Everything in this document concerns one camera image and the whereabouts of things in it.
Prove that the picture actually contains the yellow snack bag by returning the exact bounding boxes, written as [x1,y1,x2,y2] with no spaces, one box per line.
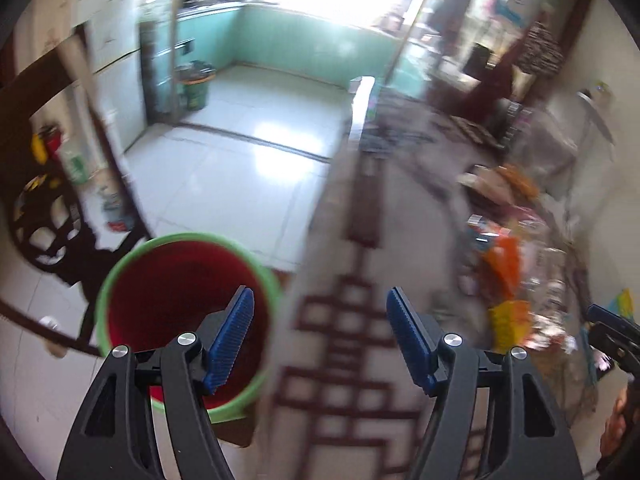
[488,300,532,354]

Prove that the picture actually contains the dark wooden chair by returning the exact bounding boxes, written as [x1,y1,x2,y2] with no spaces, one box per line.
[1,25,152,356]

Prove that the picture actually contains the orange plastic wrapper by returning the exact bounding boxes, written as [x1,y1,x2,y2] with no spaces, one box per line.
[483,234,521,300]

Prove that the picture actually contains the green kitchen trash bin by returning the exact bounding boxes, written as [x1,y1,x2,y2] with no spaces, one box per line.
[176,60,216,110]

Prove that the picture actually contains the red bucket green rim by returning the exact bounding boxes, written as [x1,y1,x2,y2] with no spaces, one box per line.
[96,232,281,424]

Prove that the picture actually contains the white refrigerator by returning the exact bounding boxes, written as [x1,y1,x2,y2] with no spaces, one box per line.
[73,0,146,148]

